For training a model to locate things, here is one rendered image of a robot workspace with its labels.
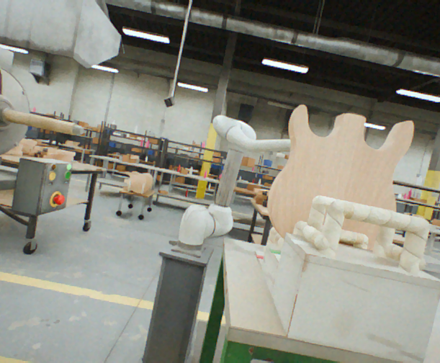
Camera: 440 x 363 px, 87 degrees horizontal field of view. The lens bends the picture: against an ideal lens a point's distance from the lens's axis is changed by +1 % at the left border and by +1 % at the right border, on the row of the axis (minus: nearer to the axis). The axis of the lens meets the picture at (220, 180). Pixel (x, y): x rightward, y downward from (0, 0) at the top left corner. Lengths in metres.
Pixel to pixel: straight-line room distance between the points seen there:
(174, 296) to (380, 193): 1.15
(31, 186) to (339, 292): 1.01
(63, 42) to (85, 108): 13.09
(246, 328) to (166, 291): 0.99
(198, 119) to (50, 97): 7.36
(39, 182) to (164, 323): 1.00
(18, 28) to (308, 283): 0.77
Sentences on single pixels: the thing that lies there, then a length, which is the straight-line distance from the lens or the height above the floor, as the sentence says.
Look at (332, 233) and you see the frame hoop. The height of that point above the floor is 1.15.
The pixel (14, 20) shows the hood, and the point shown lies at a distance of 0.70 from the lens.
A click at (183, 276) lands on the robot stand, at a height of 0.59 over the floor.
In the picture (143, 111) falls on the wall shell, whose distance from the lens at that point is 12.53.
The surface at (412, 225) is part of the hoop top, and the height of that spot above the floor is 1.19.
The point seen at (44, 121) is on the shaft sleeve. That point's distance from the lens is 0.79.
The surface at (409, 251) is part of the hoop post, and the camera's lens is 0.60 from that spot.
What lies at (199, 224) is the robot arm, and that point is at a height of 0.88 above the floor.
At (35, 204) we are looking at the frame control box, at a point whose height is 0.96.
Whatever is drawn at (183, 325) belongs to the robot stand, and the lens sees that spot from 1.55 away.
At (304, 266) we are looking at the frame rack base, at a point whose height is 1.08.
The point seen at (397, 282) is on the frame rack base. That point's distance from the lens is 0.59.
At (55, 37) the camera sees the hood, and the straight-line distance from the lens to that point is 0.65.
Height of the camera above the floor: 1.23
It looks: 3 degrees down
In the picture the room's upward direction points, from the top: 12 degrees clockwise
